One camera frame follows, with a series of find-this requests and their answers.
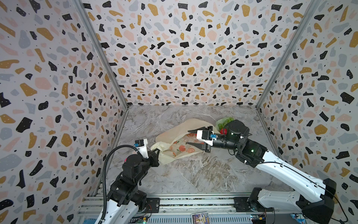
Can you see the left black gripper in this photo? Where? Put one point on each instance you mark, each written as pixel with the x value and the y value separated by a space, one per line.
pixel 154 157

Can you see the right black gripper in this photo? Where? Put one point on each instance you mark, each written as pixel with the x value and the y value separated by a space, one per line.
pixel 203 147

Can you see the green grapes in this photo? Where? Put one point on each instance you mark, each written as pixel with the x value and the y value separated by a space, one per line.
pixel 226 121

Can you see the cream plastic bag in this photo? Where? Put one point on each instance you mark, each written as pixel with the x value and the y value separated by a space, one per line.
pixel 174 143

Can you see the red apple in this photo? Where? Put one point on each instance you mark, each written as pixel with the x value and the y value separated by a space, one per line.
pixel 223 131

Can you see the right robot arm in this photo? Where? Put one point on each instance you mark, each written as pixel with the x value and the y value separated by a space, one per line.
pixel 311 197

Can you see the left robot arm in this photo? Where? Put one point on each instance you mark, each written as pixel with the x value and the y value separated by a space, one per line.
pixel 124 199

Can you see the green scalloped bowl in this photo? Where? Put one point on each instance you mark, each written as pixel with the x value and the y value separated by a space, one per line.
pixel 223 123

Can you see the colourful card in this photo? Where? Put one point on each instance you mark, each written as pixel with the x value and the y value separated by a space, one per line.
pixel 201 218

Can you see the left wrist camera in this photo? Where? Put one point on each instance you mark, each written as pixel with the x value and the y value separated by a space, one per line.
pixel 141 146

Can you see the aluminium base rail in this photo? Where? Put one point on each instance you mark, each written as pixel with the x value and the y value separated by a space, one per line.
pixel 221 208

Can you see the left corner aluminium post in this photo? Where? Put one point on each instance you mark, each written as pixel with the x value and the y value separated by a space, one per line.
pixel 97 45

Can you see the corner aluminium post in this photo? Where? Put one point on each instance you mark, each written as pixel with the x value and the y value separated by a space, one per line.
pixel 312 7
pixel 97 45

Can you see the right corner aluminium post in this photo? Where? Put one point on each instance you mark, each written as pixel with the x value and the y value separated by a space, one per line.
pixel 312 7

